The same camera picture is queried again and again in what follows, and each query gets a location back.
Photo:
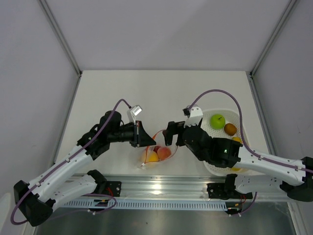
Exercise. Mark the right aluminium frame post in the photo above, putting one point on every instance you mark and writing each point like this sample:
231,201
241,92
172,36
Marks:
277,30

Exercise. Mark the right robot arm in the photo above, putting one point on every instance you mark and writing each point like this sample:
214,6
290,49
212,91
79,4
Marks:
293,177

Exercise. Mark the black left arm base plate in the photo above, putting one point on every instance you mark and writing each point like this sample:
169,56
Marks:
112,188

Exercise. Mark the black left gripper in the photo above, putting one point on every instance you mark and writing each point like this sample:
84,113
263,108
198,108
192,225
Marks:
145,139

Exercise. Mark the yellow lemon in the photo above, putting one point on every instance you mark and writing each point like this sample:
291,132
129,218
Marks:
236,169

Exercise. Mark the green apple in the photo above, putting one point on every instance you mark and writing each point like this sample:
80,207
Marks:
217,121

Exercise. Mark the left aluminium frame post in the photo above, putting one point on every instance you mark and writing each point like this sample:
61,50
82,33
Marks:
59,35

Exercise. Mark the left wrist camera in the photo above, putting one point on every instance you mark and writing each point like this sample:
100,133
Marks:
133,112

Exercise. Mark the red grape bunch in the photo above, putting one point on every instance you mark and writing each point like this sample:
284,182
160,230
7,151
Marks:
156,148

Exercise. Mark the small yellow orange fruit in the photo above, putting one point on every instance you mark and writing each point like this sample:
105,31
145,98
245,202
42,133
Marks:
237,139

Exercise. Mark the clear orange zip top bag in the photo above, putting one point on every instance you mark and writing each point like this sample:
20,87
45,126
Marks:
138,161

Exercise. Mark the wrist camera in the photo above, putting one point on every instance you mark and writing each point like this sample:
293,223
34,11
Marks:
194,116
133,112

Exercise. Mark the brown kiwi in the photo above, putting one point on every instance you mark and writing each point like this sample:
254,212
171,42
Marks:
230,129

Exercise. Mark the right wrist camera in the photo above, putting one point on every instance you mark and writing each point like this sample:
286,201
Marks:
194,116

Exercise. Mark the aluminium frame post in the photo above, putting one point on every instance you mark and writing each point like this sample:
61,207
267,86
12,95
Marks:
59,35
277,30

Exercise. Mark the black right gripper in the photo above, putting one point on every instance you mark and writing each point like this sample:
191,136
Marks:
173,128

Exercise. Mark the aluminium front rail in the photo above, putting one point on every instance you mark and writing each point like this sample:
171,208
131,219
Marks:
149,187

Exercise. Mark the white slotted cable duct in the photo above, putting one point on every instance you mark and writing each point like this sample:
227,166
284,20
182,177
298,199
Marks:
147,204

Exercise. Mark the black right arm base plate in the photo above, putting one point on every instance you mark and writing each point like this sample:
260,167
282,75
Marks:
225,192

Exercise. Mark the red peach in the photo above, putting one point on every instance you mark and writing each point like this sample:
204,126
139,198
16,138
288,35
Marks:
164,153

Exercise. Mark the white perforated plastic basket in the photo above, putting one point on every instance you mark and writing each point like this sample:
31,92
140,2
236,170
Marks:
230,117

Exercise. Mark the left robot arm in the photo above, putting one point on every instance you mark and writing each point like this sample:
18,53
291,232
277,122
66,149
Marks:
40,197

